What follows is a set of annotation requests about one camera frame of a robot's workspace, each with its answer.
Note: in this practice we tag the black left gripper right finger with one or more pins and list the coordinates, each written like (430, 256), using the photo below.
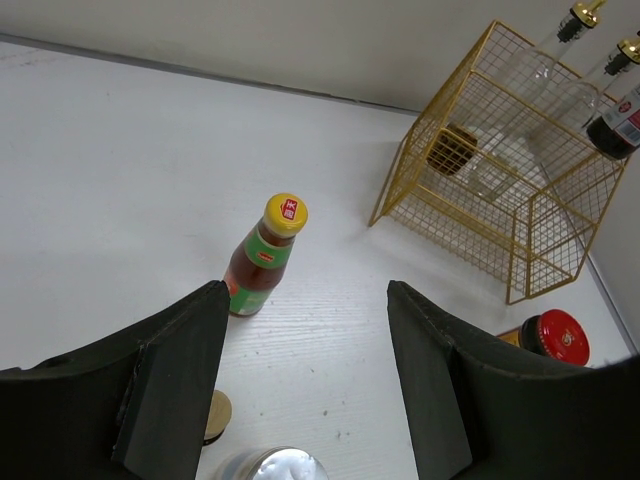
(480, 408)

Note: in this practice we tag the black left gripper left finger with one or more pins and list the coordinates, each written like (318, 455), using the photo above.
(133, 405)

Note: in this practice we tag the red lid sauce jar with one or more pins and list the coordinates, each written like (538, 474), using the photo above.
(554, 334)

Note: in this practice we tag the silver lid spice jar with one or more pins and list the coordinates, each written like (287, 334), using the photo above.
(275, 463)

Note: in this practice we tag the yellow cap sauce bottle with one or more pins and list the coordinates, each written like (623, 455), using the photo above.
(259, 262)

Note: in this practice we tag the clear glass oil bottle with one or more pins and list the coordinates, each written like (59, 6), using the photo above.
(572, 104)

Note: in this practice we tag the black cap vinegar bottle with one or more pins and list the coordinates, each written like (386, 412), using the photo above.
(616, 132)

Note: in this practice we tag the dark liquid oil bottle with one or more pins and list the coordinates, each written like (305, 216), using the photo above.
(518, 77)

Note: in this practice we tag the small brown bottle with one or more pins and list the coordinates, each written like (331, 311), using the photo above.
(219, 417)

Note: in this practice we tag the gold wire basket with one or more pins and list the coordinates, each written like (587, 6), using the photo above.
(535, 237)

